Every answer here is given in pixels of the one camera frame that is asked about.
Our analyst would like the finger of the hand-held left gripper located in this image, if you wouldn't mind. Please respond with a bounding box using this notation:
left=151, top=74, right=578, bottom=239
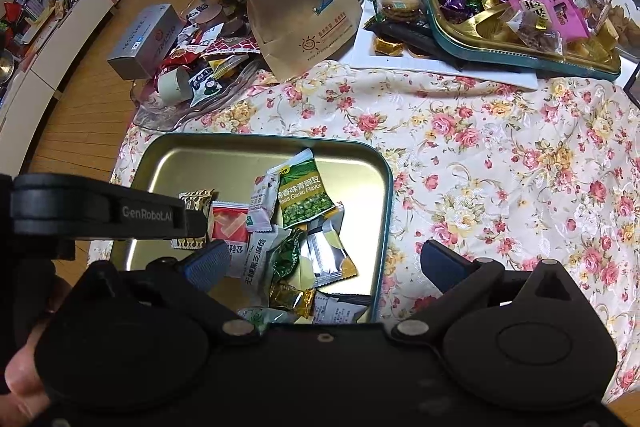
left=172, top=203, right=209, bottom=241

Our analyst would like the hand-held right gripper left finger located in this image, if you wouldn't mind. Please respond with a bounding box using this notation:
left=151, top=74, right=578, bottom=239
left=75, top=239, right=262, bottom=344

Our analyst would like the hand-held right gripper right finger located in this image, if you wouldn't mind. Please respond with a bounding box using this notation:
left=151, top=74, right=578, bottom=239
left=392, top=239, right=598, bottom=344

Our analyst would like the gold patterned snack packet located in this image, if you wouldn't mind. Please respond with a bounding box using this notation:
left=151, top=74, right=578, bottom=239
left=170, top=188, right=217, bottom=252

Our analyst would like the teal tin box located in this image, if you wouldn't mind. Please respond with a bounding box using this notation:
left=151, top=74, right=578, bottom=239
left=111, top=133, right=393, bottom=325

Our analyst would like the white bold print snack packet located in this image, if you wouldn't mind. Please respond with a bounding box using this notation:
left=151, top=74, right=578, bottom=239
left=248, top=172, right=282, bottom=228

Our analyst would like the yellow silver snack packet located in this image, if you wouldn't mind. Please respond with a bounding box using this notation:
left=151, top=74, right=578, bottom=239
left=304, top=207, right=359, bottom=284

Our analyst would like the green gold pea packet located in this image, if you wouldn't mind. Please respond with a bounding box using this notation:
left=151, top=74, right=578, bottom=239
left=276, top=148, right=340, bottom=230

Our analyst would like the person's left hand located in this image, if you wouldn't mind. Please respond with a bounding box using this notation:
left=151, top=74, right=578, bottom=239
left=4, top=311, right=57, bottom=415

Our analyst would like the red snack packet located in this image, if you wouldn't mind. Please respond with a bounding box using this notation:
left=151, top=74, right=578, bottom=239
left=209, top=201, right=252, bottom=244

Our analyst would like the long white snack packet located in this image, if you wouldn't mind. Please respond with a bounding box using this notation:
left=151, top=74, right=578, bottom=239
left=227, top=227, right=281, bottom=303

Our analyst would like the green white snack packet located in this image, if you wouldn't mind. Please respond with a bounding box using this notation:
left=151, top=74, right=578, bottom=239
left=237, top=306, right=273, bottom=325

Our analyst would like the gold foil candy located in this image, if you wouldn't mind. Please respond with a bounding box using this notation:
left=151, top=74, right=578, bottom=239
left=269, top=282, right=316, bottom=320

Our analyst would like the floral lace tablecloth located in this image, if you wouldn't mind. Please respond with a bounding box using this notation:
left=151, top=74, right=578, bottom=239
left=87, top=59, right=640, bottom=400

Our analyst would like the white black print packet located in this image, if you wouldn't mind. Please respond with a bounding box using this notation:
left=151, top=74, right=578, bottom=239
left=312, top=292, right=372, bottom=325

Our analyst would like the clear glass dish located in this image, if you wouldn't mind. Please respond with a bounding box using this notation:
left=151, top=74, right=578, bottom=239
left=131, top=52, right=271, bottom=132

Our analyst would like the white low cabinet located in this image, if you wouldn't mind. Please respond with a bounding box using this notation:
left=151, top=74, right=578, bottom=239
left=0, top=0, right=123, bottom=165

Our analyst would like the white paper cup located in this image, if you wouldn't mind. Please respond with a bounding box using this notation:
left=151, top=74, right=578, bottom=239
left=156, top=67, right=193, bottom=102

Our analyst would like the pile of small sachets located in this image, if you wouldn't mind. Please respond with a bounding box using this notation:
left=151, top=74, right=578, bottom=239
left=167, top=4, right=263, bottom=108

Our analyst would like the grey cardboard box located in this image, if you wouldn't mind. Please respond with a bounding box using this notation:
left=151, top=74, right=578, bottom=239
left=107, top=4, right=183, bottom=80

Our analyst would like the white board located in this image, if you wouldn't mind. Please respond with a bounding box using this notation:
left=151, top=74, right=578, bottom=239
left=347, top=0, right=540, bottom=92

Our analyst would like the pile of assorted sundries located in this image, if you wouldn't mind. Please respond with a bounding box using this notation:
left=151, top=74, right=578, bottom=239
left=0, top=0, right=98, bottom=58

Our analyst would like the teal tin with gold insert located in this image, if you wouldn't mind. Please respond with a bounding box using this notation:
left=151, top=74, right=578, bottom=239
left=414, top=0, right=622, bottom=82

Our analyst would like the black plastic chocolate tray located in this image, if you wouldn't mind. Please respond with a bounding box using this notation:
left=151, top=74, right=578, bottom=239
left=365, top=19, right=441, bottom=52

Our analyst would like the clear dried fruit packet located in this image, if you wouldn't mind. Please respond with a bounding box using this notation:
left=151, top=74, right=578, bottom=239
left=505, top=7, right=568, bottom=58

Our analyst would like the black base tray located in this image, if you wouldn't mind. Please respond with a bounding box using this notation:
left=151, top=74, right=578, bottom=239
left=621, top=61, right=640, bottom=110

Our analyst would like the pink snack bag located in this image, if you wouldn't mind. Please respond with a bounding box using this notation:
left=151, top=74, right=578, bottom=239
left=507, top=0, right=591, bottom=40

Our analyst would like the beige gold snack packet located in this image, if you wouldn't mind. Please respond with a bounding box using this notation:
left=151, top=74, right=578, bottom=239
left=592, top=17, right=621, bottom=55

